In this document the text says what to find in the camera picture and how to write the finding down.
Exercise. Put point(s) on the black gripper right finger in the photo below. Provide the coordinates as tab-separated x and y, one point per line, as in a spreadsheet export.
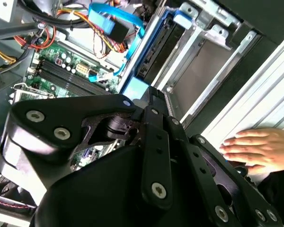
217	179

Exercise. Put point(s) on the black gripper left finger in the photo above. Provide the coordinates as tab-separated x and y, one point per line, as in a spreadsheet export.
61	108

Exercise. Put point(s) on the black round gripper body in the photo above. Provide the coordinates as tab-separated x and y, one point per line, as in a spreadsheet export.
101	194

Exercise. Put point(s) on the small round black tool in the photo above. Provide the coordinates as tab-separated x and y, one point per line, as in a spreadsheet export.
242	170

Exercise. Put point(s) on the hard disk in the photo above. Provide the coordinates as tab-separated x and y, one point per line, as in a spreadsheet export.
156	52

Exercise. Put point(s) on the person bare hand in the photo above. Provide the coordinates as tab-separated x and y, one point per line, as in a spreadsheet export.
262	149

